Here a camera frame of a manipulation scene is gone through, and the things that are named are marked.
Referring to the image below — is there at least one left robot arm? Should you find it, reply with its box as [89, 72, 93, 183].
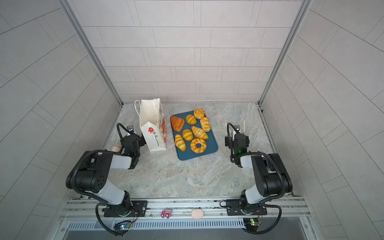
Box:
[66, 134, 146, 217]

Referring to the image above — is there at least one pink oval eraser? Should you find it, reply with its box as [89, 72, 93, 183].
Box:
[191, 209, 204, 220]

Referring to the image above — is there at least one small striped bun upper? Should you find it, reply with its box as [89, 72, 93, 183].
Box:
[186, 115, 197, 125]

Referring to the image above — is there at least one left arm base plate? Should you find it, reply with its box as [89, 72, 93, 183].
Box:
[102, 201, 148, 218]

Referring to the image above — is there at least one white paper gift bag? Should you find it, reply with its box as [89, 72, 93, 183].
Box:
[134, 98, 167, 152]

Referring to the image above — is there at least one ring donut bread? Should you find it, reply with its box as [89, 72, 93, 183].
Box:
[190, 138, 207, 154]

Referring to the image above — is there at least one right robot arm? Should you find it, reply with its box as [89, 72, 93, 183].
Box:
[225, 133, 293, 215]

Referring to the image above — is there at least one striped bread right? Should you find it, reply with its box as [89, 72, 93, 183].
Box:
[200, 117, 211, 132]

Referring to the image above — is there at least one small striped bun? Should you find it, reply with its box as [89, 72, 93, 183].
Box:
[182, 129, 194, 142]
[186, 115, 197, 125]

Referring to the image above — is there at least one small striped bun middle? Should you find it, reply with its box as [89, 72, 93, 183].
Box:
[182, 129, 194, 142]

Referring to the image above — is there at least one red-brown triangular bread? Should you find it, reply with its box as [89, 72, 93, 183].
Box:
[170, 116, 185, 132]

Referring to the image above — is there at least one circuit board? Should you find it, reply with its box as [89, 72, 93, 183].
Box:
[243, 219, 262, 232]
[114, 221, 132, 231]

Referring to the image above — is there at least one round flower bread top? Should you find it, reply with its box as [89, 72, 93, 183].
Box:
[194, 109, 205, 120]

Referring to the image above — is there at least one right circuit board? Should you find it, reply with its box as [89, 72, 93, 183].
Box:
[243, 219, 262, 232]

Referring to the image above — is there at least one pink toy car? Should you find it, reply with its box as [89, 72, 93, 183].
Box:
[161, 209, 172, 219]

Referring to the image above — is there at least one striped long bread front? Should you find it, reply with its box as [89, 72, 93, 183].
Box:
[175, 135, 187, 152]

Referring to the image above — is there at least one aluminium rail frame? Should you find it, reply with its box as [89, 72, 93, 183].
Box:
[58, 196, 311, 230]

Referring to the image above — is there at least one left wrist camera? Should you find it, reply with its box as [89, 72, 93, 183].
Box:
[127, 126, 135, 134]

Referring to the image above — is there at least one left circuit board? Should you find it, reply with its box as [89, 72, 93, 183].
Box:
[114, 221, 132, 231]

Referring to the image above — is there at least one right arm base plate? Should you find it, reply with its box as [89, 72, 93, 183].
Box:
[225, 199, 268, 216]

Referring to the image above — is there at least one teal tray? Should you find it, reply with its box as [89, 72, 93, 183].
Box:
[172, 111, 219, 161]

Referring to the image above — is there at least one croissant bread centre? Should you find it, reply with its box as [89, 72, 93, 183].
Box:
[192, 126, 209, 140]

